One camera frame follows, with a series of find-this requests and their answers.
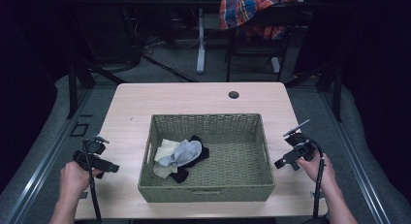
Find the person's right hand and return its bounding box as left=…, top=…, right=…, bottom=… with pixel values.
left=296, top=151, right=339, bottom=193

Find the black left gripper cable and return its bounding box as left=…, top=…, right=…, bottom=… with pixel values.
left=82, top=143, right=104, bottom=224

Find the plaid cloth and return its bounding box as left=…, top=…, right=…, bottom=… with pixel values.
left=218, top=0, right=299, bottom=41

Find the black metal stand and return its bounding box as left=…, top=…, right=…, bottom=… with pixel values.
left=284, top=60, right=343, bottom=123
left=66, top=60, right=127, bottom=120

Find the grey sock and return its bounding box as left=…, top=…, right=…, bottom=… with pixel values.
left=157, top=139, right=204, bottom=169

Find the white desk leg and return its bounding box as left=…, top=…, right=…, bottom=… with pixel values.
left=196, top=7, right=206, bottom=75

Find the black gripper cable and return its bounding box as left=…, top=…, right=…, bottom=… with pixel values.
left=302, top=136, right=326, bottom=219
left=82, top=143, right=104, bottom=224

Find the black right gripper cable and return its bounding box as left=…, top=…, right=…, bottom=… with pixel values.
left=302, top=136, right=326, bottom=219

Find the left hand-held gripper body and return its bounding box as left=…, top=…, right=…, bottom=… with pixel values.
left=72, top=135, right=111, bottom=172

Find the cream cloth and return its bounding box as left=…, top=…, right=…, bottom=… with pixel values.
left=152, top=138, right=181, bottom=179

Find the black cloth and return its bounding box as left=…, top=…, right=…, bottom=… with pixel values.
left=168, top=134, right=211, bottom=184

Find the aluminium floor rail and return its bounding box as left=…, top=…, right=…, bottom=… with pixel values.
left=318, top=87, right=394, bottom=224
left=3, top=87, right=95, bottom=224

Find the green woven basket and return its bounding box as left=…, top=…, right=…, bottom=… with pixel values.
left=137, top=112, right=276, bottom=204

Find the black chair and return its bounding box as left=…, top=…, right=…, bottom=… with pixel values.
left=224, top=4, right=301, bottom=82

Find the black floor cable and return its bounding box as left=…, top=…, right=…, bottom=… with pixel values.
left=139, top=46, right=199, bottom=83

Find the person's left hand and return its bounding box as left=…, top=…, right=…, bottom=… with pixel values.
left=59, top=160, right=105, bottom=203

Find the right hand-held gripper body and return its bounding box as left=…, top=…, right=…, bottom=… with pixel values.
left=282, top=118, right=320, bottom=163

